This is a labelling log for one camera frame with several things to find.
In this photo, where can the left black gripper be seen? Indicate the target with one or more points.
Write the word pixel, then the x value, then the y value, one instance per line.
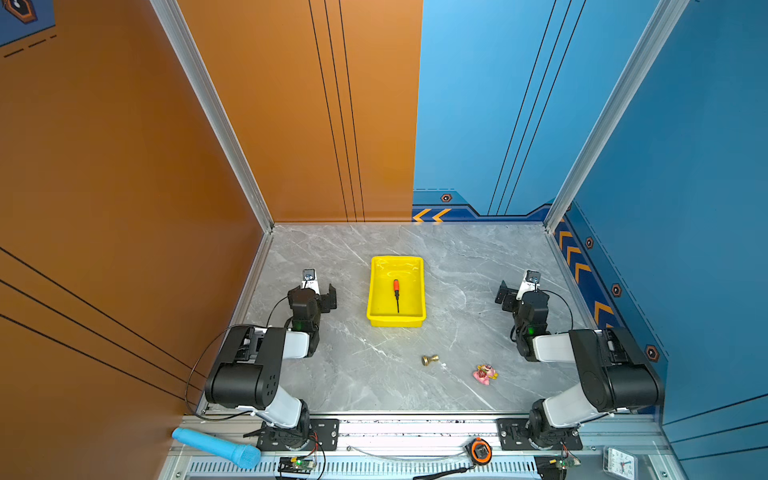
pixel 327 301

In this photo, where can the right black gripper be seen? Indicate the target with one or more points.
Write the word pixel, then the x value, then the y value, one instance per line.
pixel 510 297

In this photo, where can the red black screwdriver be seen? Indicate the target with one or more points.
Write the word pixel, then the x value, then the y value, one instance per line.
pixel 396 291

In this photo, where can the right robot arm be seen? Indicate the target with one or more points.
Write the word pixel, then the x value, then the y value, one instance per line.
pixel 613 373

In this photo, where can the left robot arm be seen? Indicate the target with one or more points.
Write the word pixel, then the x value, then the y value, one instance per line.
pixel 246 372

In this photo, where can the yellow plastic bin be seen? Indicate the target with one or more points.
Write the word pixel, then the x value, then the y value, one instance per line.
pixel 381 306

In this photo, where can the pink toy figure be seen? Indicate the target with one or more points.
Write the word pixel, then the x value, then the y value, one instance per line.
pixel 485 374

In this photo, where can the small brass fitting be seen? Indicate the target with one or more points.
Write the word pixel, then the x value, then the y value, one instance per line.
pixel 428 359

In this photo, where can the orange black tape measure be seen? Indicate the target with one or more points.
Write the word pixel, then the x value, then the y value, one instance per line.
pixel 479 451

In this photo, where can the right green circuit board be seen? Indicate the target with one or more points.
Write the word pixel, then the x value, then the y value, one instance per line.
pixel 563 464

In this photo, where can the green circuit board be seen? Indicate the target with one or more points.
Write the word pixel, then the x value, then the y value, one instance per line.
pixel 296 467
pixel 563 464

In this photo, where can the left green circuit board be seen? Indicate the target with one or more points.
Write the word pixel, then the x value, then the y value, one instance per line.
pixel 296 467

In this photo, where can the white square clock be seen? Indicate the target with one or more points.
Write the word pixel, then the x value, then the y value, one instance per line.
pixel 620 464

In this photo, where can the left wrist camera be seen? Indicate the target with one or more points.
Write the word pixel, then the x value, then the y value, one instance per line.
pixel 310 281

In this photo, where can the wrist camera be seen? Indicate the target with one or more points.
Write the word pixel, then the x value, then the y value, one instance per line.
pixel 530 282
pixel 310 281

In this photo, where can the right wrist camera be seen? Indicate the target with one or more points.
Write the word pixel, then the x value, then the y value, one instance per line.
pixel 530 282

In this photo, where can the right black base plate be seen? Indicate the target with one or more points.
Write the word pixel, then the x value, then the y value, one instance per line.
pixel 518 434

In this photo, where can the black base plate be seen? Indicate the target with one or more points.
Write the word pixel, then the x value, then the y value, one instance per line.
pixel 518 434
pixel 320 433

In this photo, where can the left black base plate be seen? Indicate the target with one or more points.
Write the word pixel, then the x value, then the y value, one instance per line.
pixel 320 433

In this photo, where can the blue cylindrical handle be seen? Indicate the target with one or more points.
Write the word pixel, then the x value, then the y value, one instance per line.
pixel 242 455

